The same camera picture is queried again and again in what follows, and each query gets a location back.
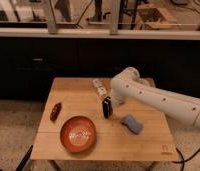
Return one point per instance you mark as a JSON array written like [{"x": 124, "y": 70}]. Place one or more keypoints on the white patterned packet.
[{"x": 101, "y": 90}]

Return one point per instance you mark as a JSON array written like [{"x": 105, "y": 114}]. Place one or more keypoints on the blue sponge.
[{"x": 132, "y": 124}]

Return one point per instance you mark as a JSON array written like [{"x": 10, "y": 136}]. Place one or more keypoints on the orange ribbed bowl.
[{"x": 78, "y": 134}]

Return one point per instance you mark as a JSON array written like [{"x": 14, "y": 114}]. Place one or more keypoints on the cardboard box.
[{"x": 150, "y": 17}]

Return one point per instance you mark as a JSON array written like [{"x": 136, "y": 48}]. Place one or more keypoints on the black chair leg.
[{"x": 24, "y": 159}]

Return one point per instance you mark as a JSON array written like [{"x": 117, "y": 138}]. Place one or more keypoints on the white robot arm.
[{"x": 128, "y": 83}]

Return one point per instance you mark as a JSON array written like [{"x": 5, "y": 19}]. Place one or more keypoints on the wooden table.
[{"x": 115, "y": 142}]

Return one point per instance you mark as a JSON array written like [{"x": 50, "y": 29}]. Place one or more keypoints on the black eraser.
[{"x": 107, "y": 107}]

